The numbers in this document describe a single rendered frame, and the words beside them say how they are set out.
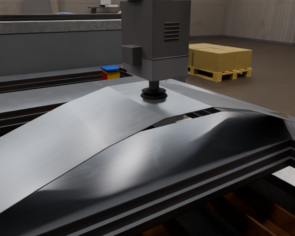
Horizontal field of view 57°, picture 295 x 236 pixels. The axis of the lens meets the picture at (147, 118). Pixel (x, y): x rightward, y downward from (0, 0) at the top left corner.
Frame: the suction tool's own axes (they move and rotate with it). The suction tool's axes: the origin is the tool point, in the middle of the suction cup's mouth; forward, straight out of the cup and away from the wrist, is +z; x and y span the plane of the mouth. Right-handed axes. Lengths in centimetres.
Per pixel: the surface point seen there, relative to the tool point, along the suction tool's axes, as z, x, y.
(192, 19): 26, 788, -865
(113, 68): 7, 21, -58
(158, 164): 9.1, -1.4, 3.3
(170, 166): 9.1, -0.2, 5.0
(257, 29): 58, 914, -639
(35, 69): 8, -2, -81
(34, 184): 3.4, -20.2, 7.1
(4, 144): 4.0, -21.6, -6.5
